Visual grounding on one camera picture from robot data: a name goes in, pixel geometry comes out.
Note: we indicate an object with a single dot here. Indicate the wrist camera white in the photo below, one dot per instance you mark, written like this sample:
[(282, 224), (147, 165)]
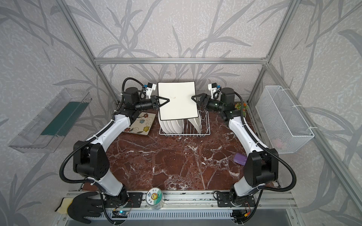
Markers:
[(214, 89), (148, 89)]

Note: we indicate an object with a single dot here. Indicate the round tape roll green label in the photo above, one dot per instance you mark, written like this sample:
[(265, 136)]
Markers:
[(155, 198)]

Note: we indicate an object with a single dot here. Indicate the square white plate black rim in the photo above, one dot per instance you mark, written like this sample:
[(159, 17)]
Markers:
[(180, 105)]

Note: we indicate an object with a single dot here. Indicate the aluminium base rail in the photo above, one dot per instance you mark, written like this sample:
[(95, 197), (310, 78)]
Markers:
[(266, 209)]

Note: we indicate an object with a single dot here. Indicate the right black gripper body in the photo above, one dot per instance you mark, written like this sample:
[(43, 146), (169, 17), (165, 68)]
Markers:
[(203, 101)]

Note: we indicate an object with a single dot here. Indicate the clear plastic wall shelf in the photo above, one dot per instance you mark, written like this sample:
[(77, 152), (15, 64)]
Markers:
[(49, 128)]

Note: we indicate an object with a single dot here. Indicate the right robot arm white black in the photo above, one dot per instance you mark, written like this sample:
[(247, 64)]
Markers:
[(262, 164)]

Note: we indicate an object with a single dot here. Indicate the square floral plate black rim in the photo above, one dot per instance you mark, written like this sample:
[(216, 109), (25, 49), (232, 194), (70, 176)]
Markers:
[(142, 124)]

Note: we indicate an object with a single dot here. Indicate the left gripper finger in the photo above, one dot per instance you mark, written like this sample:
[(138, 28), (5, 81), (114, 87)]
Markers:
[(162, 102), (162, 98)]

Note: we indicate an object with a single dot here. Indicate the black glove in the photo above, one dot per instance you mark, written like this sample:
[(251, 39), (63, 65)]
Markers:
[(84, 206)]

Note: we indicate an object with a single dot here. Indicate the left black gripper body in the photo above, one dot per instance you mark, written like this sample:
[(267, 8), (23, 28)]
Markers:
[(154, 102)]

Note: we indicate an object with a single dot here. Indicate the yellow sponge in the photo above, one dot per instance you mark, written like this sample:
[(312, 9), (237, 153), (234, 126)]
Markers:
[(64, 205)]

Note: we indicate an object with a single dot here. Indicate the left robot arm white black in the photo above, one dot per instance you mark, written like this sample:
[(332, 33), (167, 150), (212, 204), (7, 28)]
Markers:
[(88, 162)]

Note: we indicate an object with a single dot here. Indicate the left green circuit board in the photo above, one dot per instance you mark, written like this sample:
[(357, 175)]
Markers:
[(120, 213)]

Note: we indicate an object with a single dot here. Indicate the round white plate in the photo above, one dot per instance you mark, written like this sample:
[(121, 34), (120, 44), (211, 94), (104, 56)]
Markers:
[(178, 126), (171, 127), (167, 127), (161, 126)]

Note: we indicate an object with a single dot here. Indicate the pink object in basket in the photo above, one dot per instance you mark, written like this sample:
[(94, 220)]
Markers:
[(278, 144)]

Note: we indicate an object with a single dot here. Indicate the white wire dish rack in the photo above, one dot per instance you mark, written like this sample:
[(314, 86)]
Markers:
[(190, 131)]

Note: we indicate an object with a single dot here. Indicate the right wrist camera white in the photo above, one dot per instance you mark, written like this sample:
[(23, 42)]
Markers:
[(214, 89)]

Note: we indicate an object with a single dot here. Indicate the purple scoop pink handle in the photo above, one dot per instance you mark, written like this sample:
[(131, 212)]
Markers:
[(240, 159)]

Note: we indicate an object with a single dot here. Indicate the white mesh wall basket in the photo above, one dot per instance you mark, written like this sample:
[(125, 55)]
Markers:
[(282, 119)]

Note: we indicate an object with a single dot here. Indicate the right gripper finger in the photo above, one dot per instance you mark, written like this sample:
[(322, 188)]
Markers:
[(199, 96), (200, 103)]

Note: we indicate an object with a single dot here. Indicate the white pot artificial flowers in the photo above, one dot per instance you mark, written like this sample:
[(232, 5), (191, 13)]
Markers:
[(241, 106)]

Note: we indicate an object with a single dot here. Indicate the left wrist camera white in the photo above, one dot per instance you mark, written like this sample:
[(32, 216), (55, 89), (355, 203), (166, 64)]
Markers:
[(148, 89)]

